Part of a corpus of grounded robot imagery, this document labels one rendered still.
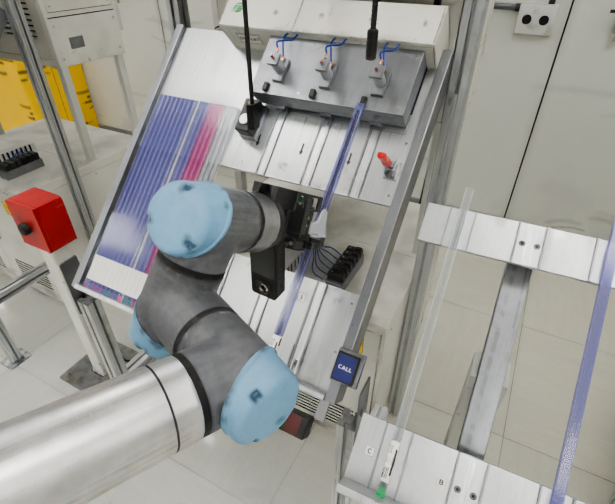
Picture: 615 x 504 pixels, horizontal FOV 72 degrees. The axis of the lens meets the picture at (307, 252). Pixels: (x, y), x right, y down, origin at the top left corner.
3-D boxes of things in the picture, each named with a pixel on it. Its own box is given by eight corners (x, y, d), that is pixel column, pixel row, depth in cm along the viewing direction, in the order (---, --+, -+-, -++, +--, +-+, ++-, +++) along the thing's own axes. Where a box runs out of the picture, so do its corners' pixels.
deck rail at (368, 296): (342, 401, 82) (333, 405, 77) (333, 396, 83) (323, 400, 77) (453, 69, 89) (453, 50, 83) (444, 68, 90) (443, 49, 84)
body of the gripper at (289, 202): (327, 198, 63) (291, 190, 52) (312, 254, 64) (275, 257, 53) (282, 187, 66) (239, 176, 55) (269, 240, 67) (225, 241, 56)
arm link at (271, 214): (257, 261, 49) (201, 242, 52) (275, 259, 53) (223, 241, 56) (272, 197, 48) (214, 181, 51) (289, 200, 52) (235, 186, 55)
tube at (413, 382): (385, 495, 64) (384, 497, 63) (376, 491, 65) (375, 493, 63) (474, 191, 73) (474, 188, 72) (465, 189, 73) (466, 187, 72)
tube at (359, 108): (266, 383, 70) (263, 383, 69) (259, 379, 71) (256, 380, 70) (365, 106, 76) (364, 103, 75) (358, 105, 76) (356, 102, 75)
